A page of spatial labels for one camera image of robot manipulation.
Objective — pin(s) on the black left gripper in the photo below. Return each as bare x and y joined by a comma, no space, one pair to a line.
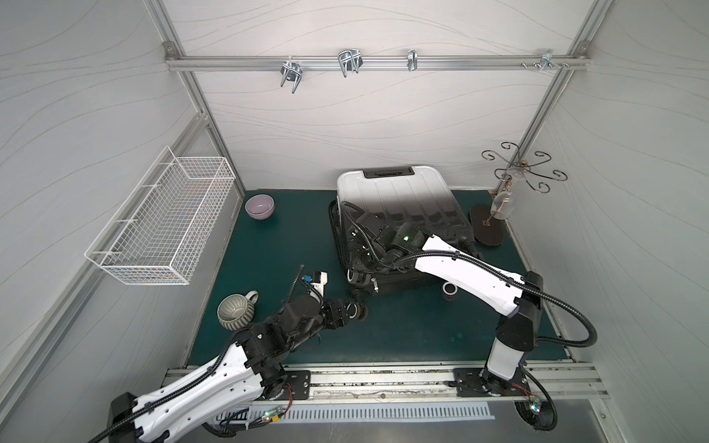
337,313

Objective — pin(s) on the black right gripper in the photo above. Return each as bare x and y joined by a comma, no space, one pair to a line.
359,250

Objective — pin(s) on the black and white hardshell suitcase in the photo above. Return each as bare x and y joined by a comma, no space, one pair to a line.
412,194

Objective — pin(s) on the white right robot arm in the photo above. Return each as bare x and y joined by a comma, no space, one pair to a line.
407,249

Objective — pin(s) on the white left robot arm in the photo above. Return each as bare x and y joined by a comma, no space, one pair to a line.
247,369

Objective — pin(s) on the grey ribbed ceramic mug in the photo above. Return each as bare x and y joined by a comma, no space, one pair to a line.
237,311

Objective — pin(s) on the white vented strip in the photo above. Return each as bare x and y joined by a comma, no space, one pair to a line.
403,412

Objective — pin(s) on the purple ceramic bowl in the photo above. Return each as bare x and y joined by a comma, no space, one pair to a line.
260,207

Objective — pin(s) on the dark oval stand base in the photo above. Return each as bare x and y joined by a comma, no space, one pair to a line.
487,229

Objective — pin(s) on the clear wine glass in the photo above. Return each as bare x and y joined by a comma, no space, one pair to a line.
502,206

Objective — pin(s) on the aluminium top crossbar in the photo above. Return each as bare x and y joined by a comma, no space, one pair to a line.
381,63

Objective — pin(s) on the black cooling fan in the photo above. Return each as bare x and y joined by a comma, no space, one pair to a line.
540,415

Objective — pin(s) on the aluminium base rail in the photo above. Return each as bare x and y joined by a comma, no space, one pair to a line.
442,382

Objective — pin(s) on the metal bracket hook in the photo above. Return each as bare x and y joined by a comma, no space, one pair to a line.
546,62
412,60
291,72
350,60

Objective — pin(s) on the white wire basket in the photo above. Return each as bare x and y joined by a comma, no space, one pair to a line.
159,232

